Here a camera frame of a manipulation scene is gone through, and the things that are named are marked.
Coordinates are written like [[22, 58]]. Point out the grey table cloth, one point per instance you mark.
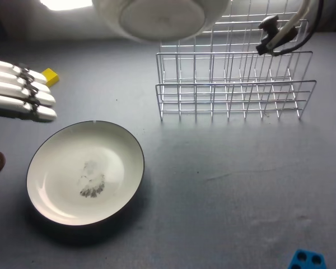
[[226, 182]]

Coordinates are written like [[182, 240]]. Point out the blue pentagon block with holes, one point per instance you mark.
[[305, 260]]

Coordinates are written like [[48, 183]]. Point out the white plate with dark rim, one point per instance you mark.
[[162, 16], [86, 168]]

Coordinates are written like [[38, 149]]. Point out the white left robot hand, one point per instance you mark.
[[14, 89]]

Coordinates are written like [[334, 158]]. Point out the yellow rectangular block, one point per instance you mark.
[[51, 76]]

